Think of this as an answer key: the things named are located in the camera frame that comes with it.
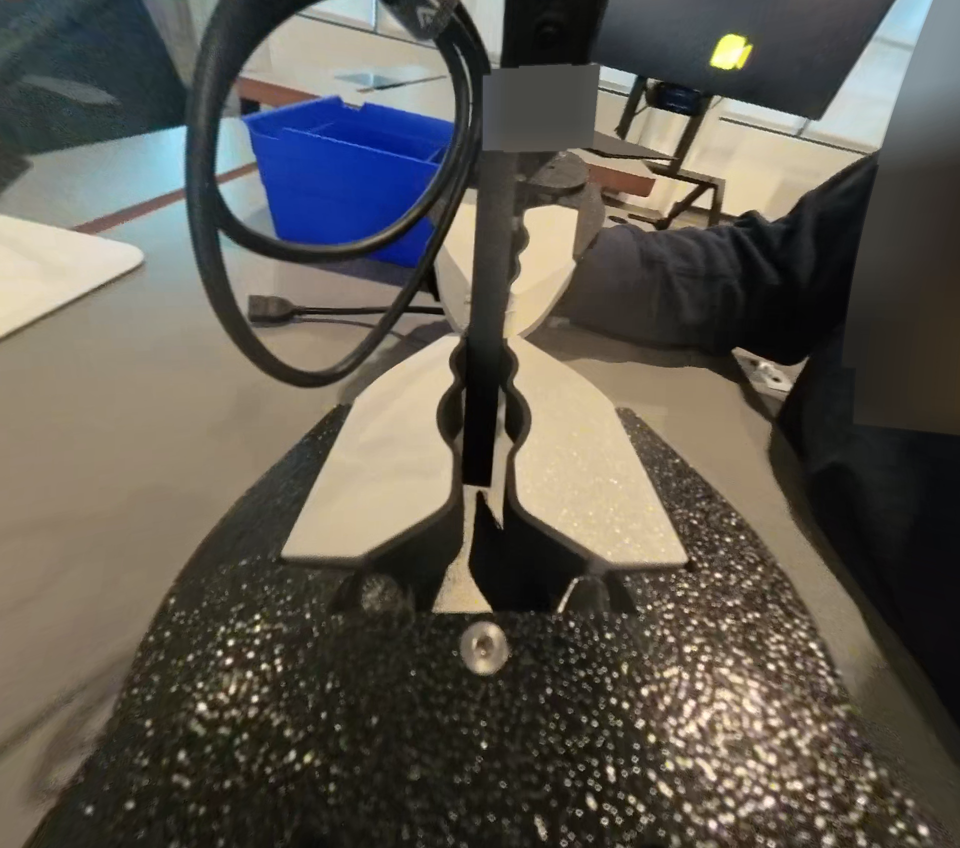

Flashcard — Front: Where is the blue plastic bin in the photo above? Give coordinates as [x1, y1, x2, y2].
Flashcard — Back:
[241, 96, 460, 269]

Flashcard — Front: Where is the person's right forearm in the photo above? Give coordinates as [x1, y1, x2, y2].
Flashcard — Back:
[558, 158, 880, 367]

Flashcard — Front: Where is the black monitor stand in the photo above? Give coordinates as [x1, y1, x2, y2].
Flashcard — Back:
[615, 75, 727, 230]

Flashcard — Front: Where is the black office chair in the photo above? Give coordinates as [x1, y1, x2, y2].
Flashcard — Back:
[0, 0, 198, 193]

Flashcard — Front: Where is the white board stand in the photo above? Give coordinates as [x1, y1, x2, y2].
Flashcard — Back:
[0, 214, 145, 341]

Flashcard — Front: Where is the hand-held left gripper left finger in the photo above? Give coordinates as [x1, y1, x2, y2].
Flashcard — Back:
[281, 334, 470, 572]

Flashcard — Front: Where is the black usb cable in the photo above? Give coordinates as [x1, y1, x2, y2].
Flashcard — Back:
[0, 0, 487, 390]

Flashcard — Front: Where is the small metal bracket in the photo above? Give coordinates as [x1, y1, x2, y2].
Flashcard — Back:
[735, 349, 798, 393]

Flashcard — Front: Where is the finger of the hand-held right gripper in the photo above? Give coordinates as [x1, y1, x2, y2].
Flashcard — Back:
[433, 236, 477, 341]
[510, 203, 580, 341]

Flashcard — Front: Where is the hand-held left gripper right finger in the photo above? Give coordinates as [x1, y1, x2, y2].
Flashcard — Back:
[504, 338, 690, 572]

